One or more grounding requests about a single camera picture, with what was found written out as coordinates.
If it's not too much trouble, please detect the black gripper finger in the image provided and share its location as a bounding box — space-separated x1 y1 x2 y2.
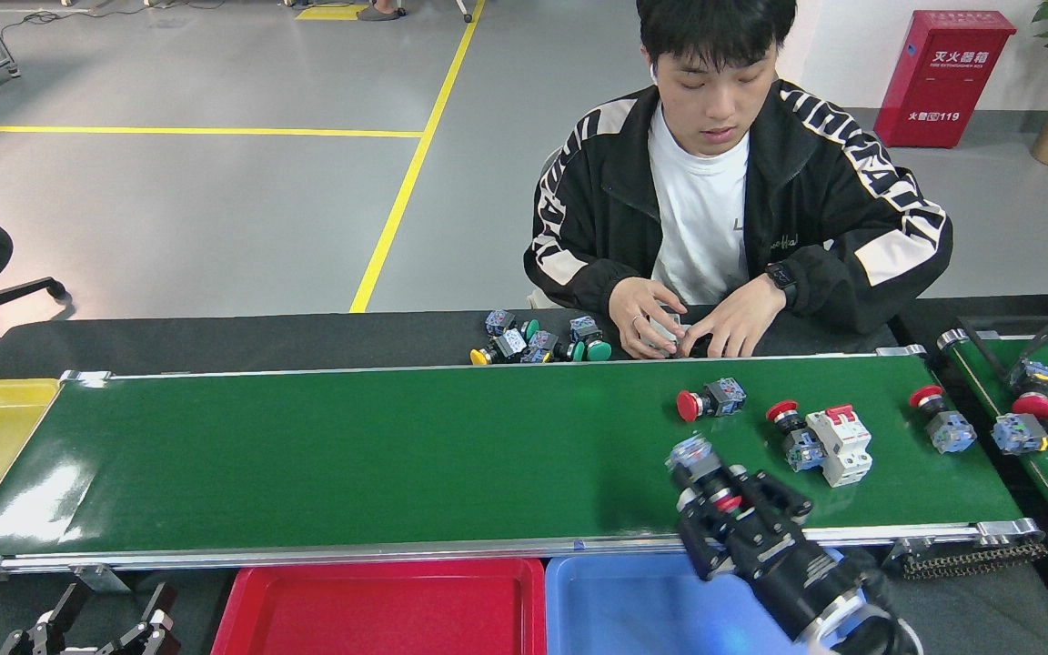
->
119 584 181 655
1 582 95 655

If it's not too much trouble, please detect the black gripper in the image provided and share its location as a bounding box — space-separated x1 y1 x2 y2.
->
677 469 880 638

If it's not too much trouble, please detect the white circuit breaker red lever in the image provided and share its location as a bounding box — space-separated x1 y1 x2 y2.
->
804 404 874 489

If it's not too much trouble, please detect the yellow push button switch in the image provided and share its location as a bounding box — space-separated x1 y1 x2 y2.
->
470 328 529 367

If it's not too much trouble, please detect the blue tray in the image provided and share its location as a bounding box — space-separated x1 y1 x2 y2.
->
545 546 852 655

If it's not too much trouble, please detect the red tray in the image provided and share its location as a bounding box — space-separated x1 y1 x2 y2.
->
212 557 548 655

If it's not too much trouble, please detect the green conveyor belt long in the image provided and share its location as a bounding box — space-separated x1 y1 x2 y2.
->
0 344 1048 588

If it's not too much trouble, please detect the person's left hand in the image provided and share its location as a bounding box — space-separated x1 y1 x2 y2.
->
679 273 787 358

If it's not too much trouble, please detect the person's right hand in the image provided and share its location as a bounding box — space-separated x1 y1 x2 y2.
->
610 277 687 360

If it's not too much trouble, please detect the black wristwatch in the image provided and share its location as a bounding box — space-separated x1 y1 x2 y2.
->
764 261 799 307

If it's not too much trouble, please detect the black guide bar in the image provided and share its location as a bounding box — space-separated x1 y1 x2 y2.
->
959 314 1016 383

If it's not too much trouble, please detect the black office chair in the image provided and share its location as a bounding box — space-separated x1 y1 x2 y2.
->
0 164 70 348

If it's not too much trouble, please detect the pale grey chair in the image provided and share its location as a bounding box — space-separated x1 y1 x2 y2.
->
529 144 566 310

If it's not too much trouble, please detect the red fire extinguisher box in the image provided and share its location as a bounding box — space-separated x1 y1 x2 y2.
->
874 9 1018 149

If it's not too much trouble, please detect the black drive chain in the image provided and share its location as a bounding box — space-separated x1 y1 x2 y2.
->
902 541 1048 580

